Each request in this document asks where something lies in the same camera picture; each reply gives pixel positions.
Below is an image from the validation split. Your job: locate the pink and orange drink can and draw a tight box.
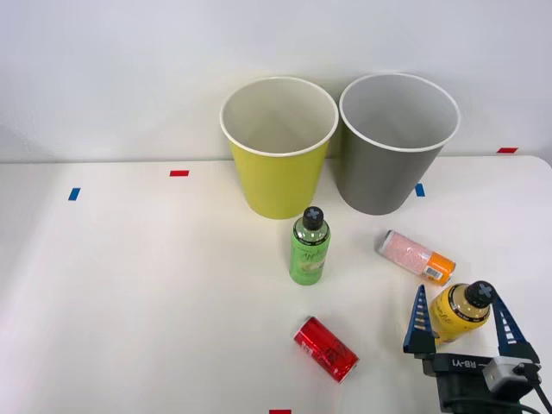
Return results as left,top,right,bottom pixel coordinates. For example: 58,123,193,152
378,229,457,285

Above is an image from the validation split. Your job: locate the green bottle with black cap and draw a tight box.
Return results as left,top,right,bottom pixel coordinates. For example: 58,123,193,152
289,206,332,286

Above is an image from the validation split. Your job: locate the grey plastic waste bin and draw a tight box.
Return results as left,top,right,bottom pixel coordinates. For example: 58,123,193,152
336,72,461,216

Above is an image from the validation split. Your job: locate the yellow-green plastic waste bin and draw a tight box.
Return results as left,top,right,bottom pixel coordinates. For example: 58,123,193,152
219,76,339,220

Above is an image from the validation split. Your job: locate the red drink can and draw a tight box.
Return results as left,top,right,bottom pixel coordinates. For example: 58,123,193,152
293,316,361,384

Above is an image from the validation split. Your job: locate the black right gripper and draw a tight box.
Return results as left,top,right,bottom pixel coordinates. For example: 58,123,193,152
402,284,552,414

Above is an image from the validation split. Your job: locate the yellow bottle with black cap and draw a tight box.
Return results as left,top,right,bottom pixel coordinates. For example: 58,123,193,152
430,280,496,345

